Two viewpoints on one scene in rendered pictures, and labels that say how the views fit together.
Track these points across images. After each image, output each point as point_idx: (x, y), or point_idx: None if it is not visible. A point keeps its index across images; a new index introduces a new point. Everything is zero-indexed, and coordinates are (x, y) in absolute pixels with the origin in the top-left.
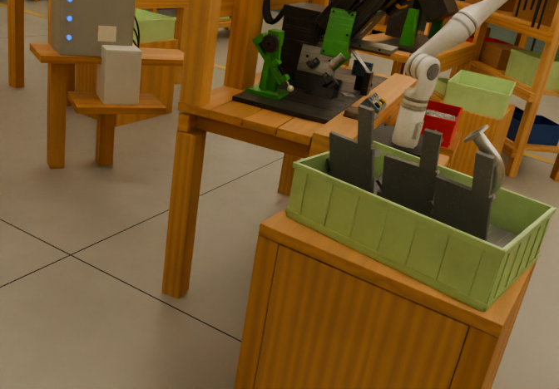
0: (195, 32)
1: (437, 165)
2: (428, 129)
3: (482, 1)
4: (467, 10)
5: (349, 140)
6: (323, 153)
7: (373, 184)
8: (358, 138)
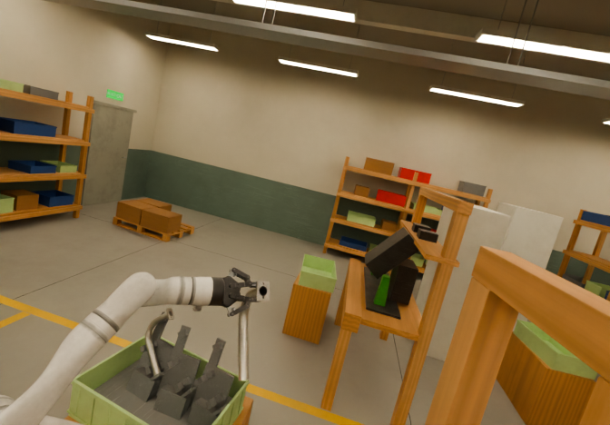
0: None
1: (138, 418)
2: (188, 327)
3: (54, 420)
4: (81, 424)
5: (221, 370)
6: (232, 400)
7: (191, 408)
8: (218, 362)
